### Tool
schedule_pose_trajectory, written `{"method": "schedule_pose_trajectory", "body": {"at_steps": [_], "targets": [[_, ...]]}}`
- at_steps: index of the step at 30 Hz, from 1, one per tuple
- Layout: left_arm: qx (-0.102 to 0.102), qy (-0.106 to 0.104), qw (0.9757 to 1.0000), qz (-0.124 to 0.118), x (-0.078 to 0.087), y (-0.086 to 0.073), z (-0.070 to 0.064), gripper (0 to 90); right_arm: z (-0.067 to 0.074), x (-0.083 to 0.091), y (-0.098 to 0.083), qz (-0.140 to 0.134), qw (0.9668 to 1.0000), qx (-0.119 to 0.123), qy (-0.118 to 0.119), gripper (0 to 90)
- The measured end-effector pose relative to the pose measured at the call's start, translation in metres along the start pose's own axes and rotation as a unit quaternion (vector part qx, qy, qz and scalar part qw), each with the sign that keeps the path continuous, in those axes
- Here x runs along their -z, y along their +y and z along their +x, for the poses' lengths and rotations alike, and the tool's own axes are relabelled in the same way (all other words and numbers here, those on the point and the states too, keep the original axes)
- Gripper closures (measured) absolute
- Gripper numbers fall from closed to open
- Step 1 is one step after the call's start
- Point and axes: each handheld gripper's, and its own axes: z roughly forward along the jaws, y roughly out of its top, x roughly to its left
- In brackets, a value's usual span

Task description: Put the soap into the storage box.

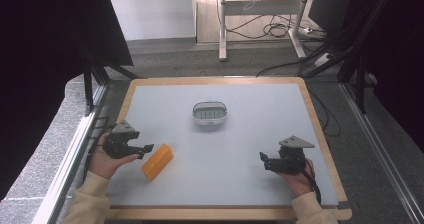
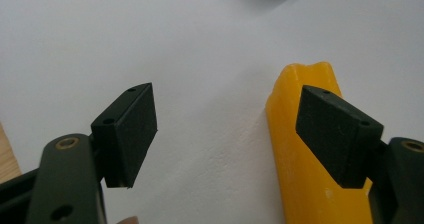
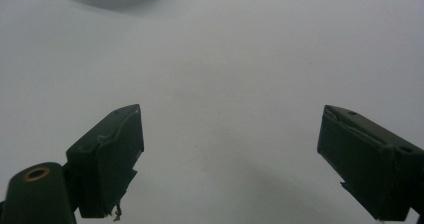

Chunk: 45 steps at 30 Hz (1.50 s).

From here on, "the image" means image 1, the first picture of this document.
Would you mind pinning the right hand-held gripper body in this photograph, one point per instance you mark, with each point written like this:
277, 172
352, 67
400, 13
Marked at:
290, 157

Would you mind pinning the black metal stand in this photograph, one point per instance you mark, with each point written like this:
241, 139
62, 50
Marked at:
353, 50
100, 77

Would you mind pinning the person's left hand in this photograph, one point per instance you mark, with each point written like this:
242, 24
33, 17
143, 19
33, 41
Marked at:
107, 160

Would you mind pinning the orange soap bar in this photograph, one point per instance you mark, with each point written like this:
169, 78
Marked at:
157, 161

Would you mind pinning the white desk frame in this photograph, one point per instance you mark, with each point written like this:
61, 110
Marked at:
263, 17

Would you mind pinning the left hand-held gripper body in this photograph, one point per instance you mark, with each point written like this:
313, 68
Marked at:
118, 140

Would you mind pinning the white board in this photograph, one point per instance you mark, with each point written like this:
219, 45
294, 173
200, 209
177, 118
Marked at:
151, 15

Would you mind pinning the white power strip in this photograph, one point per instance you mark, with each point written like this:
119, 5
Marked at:
323, 59

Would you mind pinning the white soap dish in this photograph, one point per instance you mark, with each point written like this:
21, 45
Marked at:
210, 113

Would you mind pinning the aluminium rail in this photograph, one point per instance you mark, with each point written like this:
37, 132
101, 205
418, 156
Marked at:
66, 170
383, 154

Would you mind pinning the person's right hand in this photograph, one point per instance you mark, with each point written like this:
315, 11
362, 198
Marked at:
298, 182

